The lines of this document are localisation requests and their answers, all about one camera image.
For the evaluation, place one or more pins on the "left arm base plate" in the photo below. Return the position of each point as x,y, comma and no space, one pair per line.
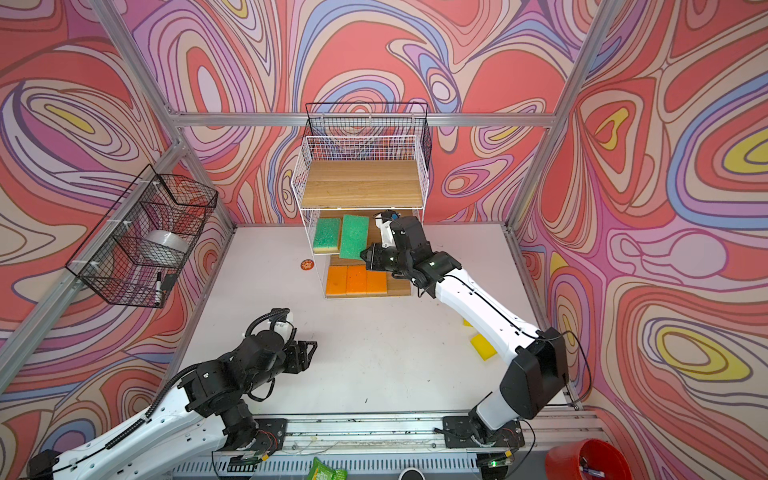
261,435

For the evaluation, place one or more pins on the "black wire basket on wall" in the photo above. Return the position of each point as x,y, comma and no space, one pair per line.
120,266

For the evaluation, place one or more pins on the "white wire wooden shelf rack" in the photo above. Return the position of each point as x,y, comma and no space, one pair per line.
364,188

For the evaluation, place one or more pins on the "aluminium front rail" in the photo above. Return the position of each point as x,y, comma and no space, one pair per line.
413,432

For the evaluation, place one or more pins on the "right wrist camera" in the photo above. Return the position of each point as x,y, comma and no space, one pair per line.
383,221

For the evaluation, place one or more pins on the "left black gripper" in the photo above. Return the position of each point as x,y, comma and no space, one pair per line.
298,355

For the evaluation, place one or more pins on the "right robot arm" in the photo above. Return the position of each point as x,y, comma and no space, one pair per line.
536,359

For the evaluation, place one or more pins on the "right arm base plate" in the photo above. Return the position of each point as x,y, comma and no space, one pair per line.
463,431

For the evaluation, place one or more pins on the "yellow sponge right table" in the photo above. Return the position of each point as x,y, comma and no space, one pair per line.
483,347

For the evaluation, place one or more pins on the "green snack bag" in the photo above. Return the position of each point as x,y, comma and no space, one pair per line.
321,471

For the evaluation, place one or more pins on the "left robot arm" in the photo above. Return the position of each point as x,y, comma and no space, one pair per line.
201,410

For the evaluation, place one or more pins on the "pale yellow sponge orange underside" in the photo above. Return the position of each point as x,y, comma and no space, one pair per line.
376,283

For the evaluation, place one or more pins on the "green sponge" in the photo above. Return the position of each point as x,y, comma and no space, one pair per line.
327,236

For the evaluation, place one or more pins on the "red bucket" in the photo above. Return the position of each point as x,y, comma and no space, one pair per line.
586,459

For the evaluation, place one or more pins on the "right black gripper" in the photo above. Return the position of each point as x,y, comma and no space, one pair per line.
374,262

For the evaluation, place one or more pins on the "black wire basket behind shelf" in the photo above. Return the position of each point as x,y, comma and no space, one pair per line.
365,130

